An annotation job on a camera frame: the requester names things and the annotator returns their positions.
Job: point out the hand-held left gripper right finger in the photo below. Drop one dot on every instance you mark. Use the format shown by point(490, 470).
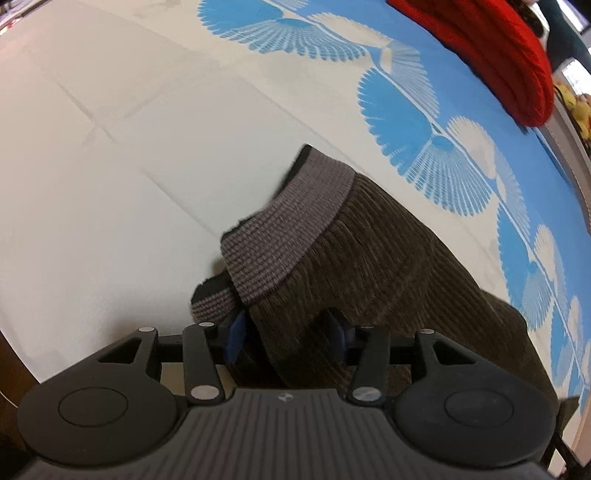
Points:
point(336, 337)

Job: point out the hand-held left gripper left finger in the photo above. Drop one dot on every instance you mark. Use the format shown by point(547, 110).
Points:
point(235, 337)

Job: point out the blue and white patterned bed sheet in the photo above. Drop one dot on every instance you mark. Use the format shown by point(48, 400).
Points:
point(115, 161)

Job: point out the red folded blanket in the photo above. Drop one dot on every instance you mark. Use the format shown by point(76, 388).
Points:
point(498, 55)

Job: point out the yellow plush toy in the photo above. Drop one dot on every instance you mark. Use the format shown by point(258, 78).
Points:
point(581, 110)

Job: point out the dark teal shark plush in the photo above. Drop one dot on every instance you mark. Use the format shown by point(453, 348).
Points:
point(565, 37)

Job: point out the wooden bed frame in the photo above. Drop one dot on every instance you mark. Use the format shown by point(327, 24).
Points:
point(9, 369)

